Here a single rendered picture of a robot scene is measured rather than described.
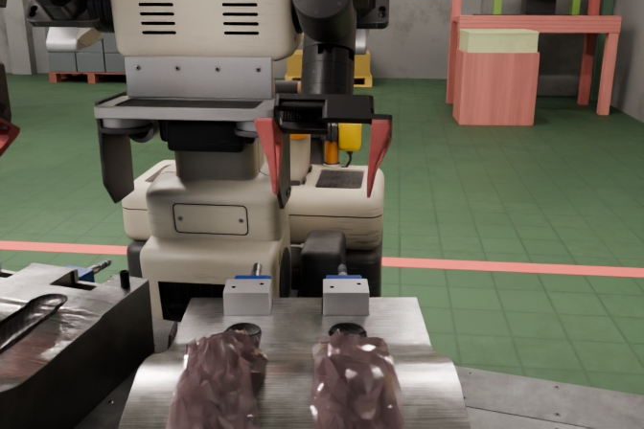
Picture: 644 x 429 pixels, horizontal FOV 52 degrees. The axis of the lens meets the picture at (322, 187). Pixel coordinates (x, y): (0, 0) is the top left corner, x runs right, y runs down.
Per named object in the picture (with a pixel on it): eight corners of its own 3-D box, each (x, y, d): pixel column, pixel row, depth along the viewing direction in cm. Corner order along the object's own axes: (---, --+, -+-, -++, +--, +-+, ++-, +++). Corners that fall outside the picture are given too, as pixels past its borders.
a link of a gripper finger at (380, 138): (389, 191, 64) (392, 100, 66) (317, 190, 65) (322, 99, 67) (389, 203, 71) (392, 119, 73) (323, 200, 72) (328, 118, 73)
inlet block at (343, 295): (322, 285, 85) (322, 247, 83) (360, 285, 85) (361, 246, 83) (323, 337, 72) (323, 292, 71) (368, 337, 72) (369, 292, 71)
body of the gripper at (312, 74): (373, 112, 66) (375, 42, 67) (272, 110, 67) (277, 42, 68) (374, 129, 72) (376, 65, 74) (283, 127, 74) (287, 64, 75)
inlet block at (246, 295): (239, 285, 85) (237, 247, 83) (277, 285, 85) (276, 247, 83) (224, 337, 72) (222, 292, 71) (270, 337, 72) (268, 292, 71)
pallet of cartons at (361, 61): (374, 79, 919) (374, 49, 907) (371, 88, 837) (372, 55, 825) (289, 78, 932) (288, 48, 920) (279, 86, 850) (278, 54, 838)
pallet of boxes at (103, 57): (154, 76, 952) (149, -9, 918) (134, 83, 877) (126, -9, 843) (77, 75, 965) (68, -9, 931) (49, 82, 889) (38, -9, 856)
